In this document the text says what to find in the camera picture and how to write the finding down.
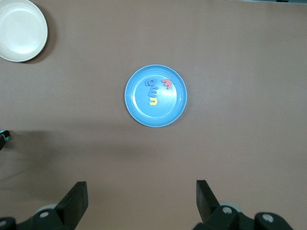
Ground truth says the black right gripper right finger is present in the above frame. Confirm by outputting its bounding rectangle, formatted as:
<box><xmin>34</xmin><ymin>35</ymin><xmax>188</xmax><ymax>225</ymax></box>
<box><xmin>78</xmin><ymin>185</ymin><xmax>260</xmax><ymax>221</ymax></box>
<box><xmin>193</xmin><ymin>180</ymin><xmax>295</xmax><ymax>230</ymax></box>

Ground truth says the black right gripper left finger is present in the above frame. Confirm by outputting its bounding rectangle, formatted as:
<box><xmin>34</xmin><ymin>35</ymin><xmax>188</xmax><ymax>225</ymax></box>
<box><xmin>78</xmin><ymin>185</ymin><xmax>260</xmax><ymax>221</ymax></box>
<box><xmin>0</xmin><ymin>181</ymin><xmax>88</xmax><ymax>230</ymax></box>

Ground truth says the blue foam lowercase m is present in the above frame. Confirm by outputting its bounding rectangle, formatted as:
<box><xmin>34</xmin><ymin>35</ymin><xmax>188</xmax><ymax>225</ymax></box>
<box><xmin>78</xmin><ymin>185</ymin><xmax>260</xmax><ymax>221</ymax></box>
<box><xmin>147</xmin><ymin>86</ymin><xmax>160</xmax><ymax>98</ymax></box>

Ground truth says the beige plate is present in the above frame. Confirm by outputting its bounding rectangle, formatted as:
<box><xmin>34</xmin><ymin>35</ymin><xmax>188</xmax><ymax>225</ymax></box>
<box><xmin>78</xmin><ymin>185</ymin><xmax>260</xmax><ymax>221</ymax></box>
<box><xmin>0</xmin><ymin>0</ymin><xmax>48</xmax><ymax>62</ymax></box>

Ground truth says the blue plate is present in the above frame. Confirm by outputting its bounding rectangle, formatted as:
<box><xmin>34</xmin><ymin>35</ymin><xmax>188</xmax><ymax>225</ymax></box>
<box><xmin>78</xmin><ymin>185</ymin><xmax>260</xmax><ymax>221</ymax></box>
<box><xmin>124</xmin><ymin>64</ymin><xmax>188</xmax><ymax>127</ymax></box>

